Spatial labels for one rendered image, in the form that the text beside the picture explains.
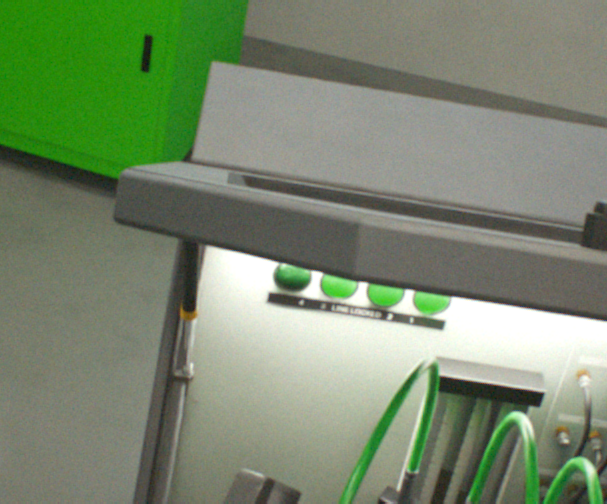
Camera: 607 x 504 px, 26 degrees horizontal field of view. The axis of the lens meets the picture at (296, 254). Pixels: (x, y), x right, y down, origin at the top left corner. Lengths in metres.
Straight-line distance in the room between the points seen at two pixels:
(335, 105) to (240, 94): 0.13
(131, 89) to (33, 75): 0.32
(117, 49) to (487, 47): 1.87
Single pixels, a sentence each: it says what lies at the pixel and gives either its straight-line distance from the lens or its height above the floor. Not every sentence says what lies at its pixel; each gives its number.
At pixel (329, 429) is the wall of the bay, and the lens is 1.84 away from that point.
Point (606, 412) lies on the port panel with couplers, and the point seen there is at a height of 1.24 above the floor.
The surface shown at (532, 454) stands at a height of 1.38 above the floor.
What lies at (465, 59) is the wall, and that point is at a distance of 5.46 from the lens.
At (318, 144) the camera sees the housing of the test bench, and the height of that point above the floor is 1.50.
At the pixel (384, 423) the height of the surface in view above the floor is 1.42.
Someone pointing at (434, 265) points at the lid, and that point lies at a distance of 0.71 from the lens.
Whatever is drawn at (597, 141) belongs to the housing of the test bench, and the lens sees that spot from 1.92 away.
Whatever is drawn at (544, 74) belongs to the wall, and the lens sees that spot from 5.48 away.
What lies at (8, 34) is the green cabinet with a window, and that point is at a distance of 4.22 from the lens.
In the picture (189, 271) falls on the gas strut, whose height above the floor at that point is 1.55.
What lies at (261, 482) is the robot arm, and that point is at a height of 1.44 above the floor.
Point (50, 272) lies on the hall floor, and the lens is 3.98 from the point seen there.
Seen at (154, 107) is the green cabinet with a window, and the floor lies 0.37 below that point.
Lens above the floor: 2.33
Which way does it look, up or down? 34 degrees down
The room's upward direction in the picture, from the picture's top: 12 degrees clockwise
